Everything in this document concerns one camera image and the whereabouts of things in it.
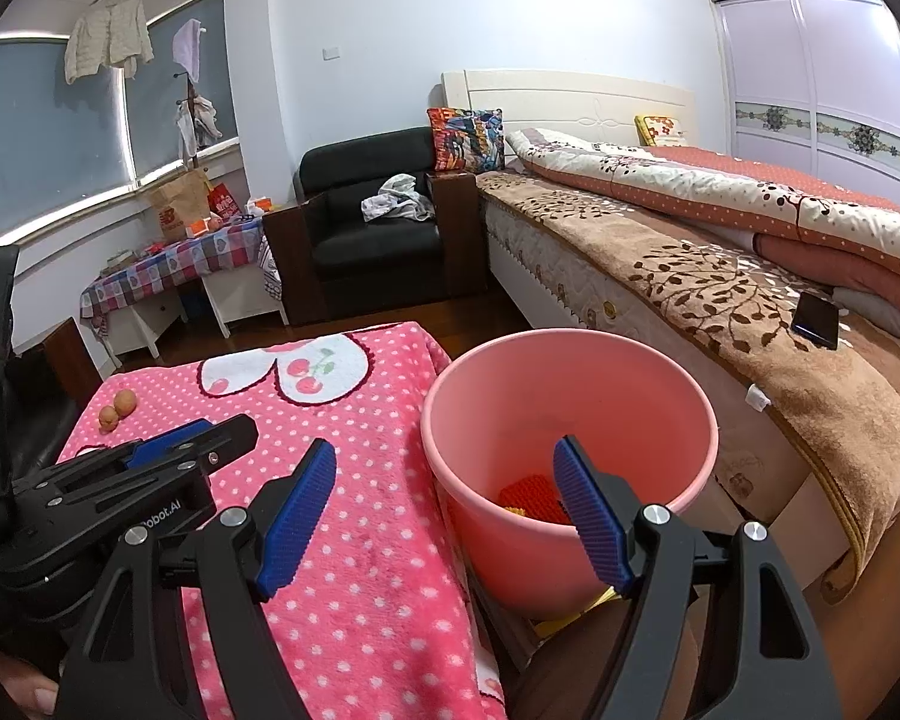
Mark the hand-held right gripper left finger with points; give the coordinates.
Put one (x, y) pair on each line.
(296, 525)

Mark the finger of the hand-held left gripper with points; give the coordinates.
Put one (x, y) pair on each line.
(221, 442)
(169, 442)

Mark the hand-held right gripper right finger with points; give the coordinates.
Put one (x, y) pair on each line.
(592, 517)

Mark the red foam net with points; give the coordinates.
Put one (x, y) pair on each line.
(532, 495)

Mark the pink plastic bucket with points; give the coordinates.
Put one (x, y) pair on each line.
(495, 540)

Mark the person's left hand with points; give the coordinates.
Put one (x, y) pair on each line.
(19, 686)

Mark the brown walnut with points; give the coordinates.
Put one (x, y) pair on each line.
(109, 417)
(125, 402)

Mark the pink polka dot blanket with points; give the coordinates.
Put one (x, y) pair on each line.
(360, 577)

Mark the black leather sofa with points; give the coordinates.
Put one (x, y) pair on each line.
(71, 360)

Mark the checkered tablecloth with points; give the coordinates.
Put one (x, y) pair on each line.
(172, 262)

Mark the orange white carton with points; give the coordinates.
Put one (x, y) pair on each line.
(195, 229)

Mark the brown paper bag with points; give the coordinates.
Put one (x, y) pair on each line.
(176, 206)

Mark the small orange white box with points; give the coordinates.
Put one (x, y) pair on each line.
(259, 205)

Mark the brown leaf pattern blanket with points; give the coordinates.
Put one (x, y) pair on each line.
(682, 292)

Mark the black leather armchair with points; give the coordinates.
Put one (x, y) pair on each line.
(375, 247)

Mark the bed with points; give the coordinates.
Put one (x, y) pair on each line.
(540, 270)

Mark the black smartphone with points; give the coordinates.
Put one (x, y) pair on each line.
(816, 320)

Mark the white grey crumpled cloth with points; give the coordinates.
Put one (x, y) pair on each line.
(394, 199)

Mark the grey white hanging garment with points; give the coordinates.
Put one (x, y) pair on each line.
(202, 120)

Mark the large bay window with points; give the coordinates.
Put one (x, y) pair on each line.
(45, 127)

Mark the floral quilt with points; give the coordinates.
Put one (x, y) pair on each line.
(720, 187)

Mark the wooden coat rack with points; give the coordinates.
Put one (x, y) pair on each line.
(188, 86)

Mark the grey folded blanket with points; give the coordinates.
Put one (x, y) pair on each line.
(885, 311)

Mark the colourful printed cushion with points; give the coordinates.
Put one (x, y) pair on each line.
(465, 139)

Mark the yellow cushion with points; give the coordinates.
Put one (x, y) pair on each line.
(661, 130)

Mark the purple hanging cloth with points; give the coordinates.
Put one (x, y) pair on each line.
(187, 45)

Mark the white hanging jacket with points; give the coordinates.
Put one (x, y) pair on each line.
(109, 37)

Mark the cream bed headboard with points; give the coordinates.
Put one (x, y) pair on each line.
(570, 101)

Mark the lilac wardrobe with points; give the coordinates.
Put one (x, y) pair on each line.
(765, 52)

